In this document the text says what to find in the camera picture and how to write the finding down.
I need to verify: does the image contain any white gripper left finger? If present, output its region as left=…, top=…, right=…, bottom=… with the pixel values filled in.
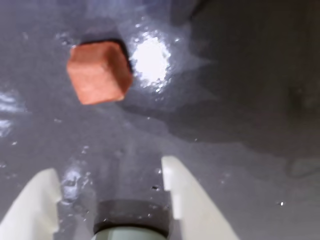
left=0, top=167, right=62, bottom=240

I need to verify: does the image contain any red cube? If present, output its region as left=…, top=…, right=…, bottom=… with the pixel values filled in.
left=66, top=38, right=134, bottom=106

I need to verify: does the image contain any dark glossy table mat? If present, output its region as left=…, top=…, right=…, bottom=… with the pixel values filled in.
left=0, top=0, right=320, bottom=240

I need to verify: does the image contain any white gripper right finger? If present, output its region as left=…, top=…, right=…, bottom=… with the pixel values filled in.
left=161, top=155, right=241, bottom=240

